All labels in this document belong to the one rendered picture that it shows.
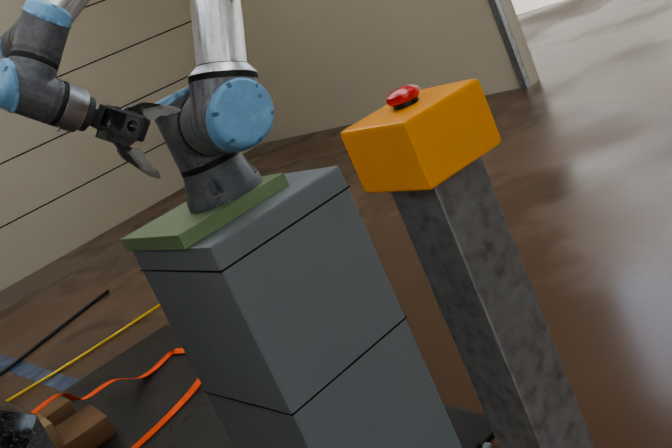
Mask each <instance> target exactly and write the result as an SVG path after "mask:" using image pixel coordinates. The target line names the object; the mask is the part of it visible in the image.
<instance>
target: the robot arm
mask: <svg viewBox="0 0 672 448"><path fill-rule="evenodd" d="M89 1H90V0H26V1H25V4H24V6H23V7H22V13H21V15H20V16H19V17H18V19H17V20H16V21H15V22H14V24H13V25H12V26H11V27H10V28H9V30H7V31H5V32H4V33H3V35H2V36H1V39H0V54H1V57H2V58H3V59H1V60H0V108H2V109H5V110H7V111H8V112H10V113H16V114H19V115H22V116H25V117H27V118H30V119H33V120H36V121H39V122H42V123H45V124H48V125H51V126H54V127H56V128H55V131H58V132H59V131H60V130H61V129H62V130H65V131H68V132H71V133H73V132H75V131H77V130H79V131H85V130H86V129H87V128H88V127H89V126H91V127H94V128H96V129H97V132H96V135H95V137H96V138H99V139H102V140H105V141H108V142H111V143H114V145H115V146H116V148H117V152H118V154H119V155H120V156H121V157H122V158H123V159H124V160H125V161H127V162H129V163H130V164H132V165H134V166H135V167H136V168H137V169H139V170H140V171H142V172H143V173H145V174H147V175H148V176H151V177H154V178H158V179H159V178H161V177H160V175H159V173H158V171H157V170H155V169H154V168H153V167H152V165H151V163H150V162H148V161H147V160H146V159H145V156H144V152H143V151H142V149H140V148H131V147H130V145H132V144H134V143H135V141H140V142H143V141H144V139H145V136H146V133H147V131H148V128H149V125H150V122H151V121H152V120H155V123H156V124H157V126H158V128H159V130H160V132H161V134H162V136H163V138H164V140H165V142H166V144H167V146H168V148H169V150H170V152H171V155H172V157H173V159H174V161H175V163H176V165H177V167H178V169H179V171H180V173H181V175H182V177H183V179H184V183H185V193H186V203H187V207H188V209H189V211H190V213H191V214H196V213H201V212H205V211H208V210H211V209H214V208H216V207H219V206H221V205H224V204H226V203H228V202H230V201H232V200H234V199H236V198H238V197H240V196H242V195H244V194H246V193H247V192H249V191H251V190H252V189H254V188H255V187H256V186H258V185H259V184H260V183H261V182H262V180H263V179H262V177H261V175H260V173H259V171H258V170H257V169H256V168H255V167H254V166H253V165H252V164H251V163H250V162H249V161H248V160H247V159H246V158H245V157H244V156H243V155H242V154H241V152H242V151H246V150H248V149H250V148H252V147H254V146H256V145H258V144H259V143H261V142H262V141H263V140H264V139H265V138H266V136H267V135H268V134H269V132H270V130H271V128H272V125H273V121H274V112H273V111H274V107H273V102H272V99H271V97H270V95H269V93H268V92H267V90H266V89H265V88H264V87H263V86H262V85H260V84H259V83H258V73H257V70H255V69H254V68H253V67H252V66H251V65H249V64H248V62H247V55H246V45H245V35H244V25H243V15H242V5H241V0H190V10H191V20H192V30H193V40H194V50H195V60H196V67H195V69H194V70H193V71H192V72H191V73H190V75H189V76H188V83H189V86H187V87H185V88H183V89H181V90H179V91H177V92H175V93H173V94H171V95H169V96H167V97H165V98H163V99H162V100H160V101H158V102H156V103H147V102H139V103H135V104H133V105H132V106H130V107H126V108H125V107H124V108H123V109H122V108H120V107H117V106H109V105H103V104H100V105H99V108H98V109H96V100H95V98H93V97H91V96H90V94H89V91H88V90H86V89H84V88H81V87H79V86H76V85H74V84H71V83H68V82H66V81H63V80H60V79H58V78H56V75H57V71H58V68H59V65H60V61H61V58H62V54H63V51H64V47H65V44H66V40H67V37H68V33H69V30H70V29H71V24H72V23H73V22H74V20H75V19H76V18H77V17H78V15H79V14H80V13H81V11H82V10H83V9H84V8H85V6H86V5H87V4H88V2H89ZM142 116H143V117H142ZM99 131H100V134H99Z"/></svg>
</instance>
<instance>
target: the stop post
mask: <svg viewBox="0 0 672 448"><path fill-rule="evenodd" d="M341 138H342V140H343V142H344V144H345V147H346V149H347V151H348V154H349V156H350V158H351V161H352V163H353V165H354V168H355V170H356V172H357V174H358V177H359V179H360V181H361V184H362V186H363V188H364V190H365V191H366V192H367V193H375V192H391V194H392V196H393V199H394V201H395V203H396V206H397V208H398V211H399V213H400V215H401V218H402V220H403V222H404V225H405V227H406V229H407V232H408V234H409V236H410V239H411V241H412V243H413V246H414V248H415V250H416V253H417V255H418V258H419V260H420V262H421V265H422V267H423V269H424V272H425V274H426V276H427V279H428V281H429V283H430V286H431V288H432V290H433V293H434V295H435V298H436V300H437V302H438V305H439V307H440V309H441V312H442V314H443V316H444V319H445V321H446V323H447V326H448V328H449V330H450V333H451V335H452V337H453V340H454V342H455V345H456V347H457V349H458V352H459V354H460V356H461V359H462V361H463V363H464V366H465V368H466V370H467V373H468V375H469V377H470V380H471V382H472V385H473V387H474V389H475V392H476V394H477V396H478V399H479V401H480V403H481V406H482V408H483V410H484V413H485V415H486V417H487V420H488V422H489V424H490V427H491V429H492V432H493V434H494V436H495V439H496V441H497V443H498V446H499V448H595V447H594V445H593V442H592V440H591V437H590V435H589V432H588V429H587V427H586V424H585V422H584V419H583V417H582V414H581V412H580V409H579V406H578V404H577V401H576V399H575V396H574V394H573V391H572V388H571V386H570V383H569V381H568V378H567V376H566V373H565V371H564V368H563V365H562V363H561V360H560V358H559V355H558V353H557V350H556V347H555V345H554V342H553V340H552V337H551V335H550V332H549V330H548V327H547V324H546V322H545V319H544V317H543V314H542V312H541V309H540V306H539V304H538V301H537V299H536V296H535V294H534V291H533V289H532V286H531V283H530V281H529V278H528V276H527V273H526V271H525V268H524V266H523V263H522V260H521V258H520V255H519V253H518V250H517V248H516V245H515V242H514V240H513V237H512V235H511V232H510V230H509V227H508V225H507V222H506V219H505V217H504V214H503V212H502V209H501V207H500V204H499V201H498V199H497V196H496V194H495V191H494V189H493V186H492V184H491V181H490V178H489V176H488V173H487V171H486V168H485V166H484V163H483V161H482V158H481V156H482V155H484V154H485V153H487V152H488V151H490V150H491V149H493V148H494V147H496V146H497V145H498V144H500V142H501V137H500V135H499V132H498V129H497V127H496V124H495V122H494V119H493V116H492V114H491V111H490V108H489V106H488V103H487V101H486V98H485V95H484V93H483V90H482V87H481V85H480V82H479V81H478V79H468V80H463V81H459V82H454V83H449V84H445V85H440V86H435V87H431V88H426V89H421V90H420V94H419V95H418V96H417V97H415V98H413V99H411V100H409V101H407V102H405V103H402V104H399V105H396V106H389V105H386V106H384V107H382V108H381V109H379V110H377V111H375V112H374V113H372V114H370V115H368V116H367V117H365V118H363V119H361V120H360V121H358V122H356V123H354V124H353V125H351V126H349V127H347V128H346V129H344V130H343V131H342V132H341Z"/></svg>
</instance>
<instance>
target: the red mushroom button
mask: <svg viewBox="0 0 672 448"><path fill-rule="evenodd" d="M419 94H420V88H419V87H418V85H411V84H409V85H405V86H402V87H399V88H397V89H395V90H393V91H392V92H390V94H389V95H388V96H387V97H386V103H387V104H388V105H389V106H396V105H399V104H402V103H405V102H407V101H409V100H411V99H413V98H415V97H417V96H418V95H419Z"/></svg>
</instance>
